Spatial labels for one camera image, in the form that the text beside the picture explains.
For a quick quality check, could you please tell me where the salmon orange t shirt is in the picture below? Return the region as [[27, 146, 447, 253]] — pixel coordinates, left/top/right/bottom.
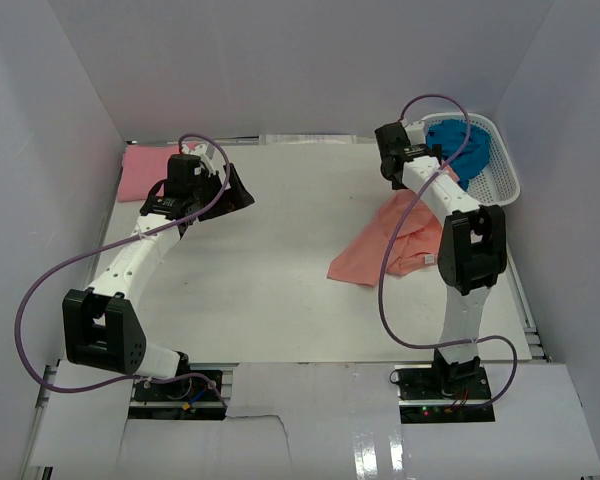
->
[[327, 190, 442, 287]]

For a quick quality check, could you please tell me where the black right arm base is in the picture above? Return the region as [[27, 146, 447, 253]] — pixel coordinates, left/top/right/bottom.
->
[[389, 367, 496, 425]]

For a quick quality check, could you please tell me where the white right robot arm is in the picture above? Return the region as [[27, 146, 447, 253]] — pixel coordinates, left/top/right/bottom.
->
[[375, 121, 507, 396]]

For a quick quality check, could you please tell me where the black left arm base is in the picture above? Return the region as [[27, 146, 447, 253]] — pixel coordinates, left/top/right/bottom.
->
[[128, 369, 231, 421]]

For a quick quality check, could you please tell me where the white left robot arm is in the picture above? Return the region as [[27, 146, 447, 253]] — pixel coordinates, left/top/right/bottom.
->
[[62, 154, 255, 379]]

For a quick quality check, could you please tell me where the folded pink t shirt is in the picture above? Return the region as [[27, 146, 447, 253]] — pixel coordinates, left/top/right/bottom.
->
[[117, 144, 179, 203]]

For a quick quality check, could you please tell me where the blue t shirt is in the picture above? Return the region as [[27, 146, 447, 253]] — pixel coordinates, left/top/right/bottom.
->
[[426, 117, 492, 191]]

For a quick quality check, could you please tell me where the white plastic basket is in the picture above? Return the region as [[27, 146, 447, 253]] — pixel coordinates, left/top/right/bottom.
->
[[420, 112, 520, 206]]

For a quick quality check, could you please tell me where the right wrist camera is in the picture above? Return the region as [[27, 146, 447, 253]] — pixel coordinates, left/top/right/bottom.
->
[[402, 120, 427, 145]]

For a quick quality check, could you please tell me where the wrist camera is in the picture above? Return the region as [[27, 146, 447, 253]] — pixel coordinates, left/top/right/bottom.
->
[[402, 120, 427, 145], [189, 142, 217, 174]]

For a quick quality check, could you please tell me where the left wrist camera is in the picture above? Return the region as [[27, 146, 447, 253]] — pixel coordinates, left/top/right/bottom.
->
[[189, 142, 217, 174]]

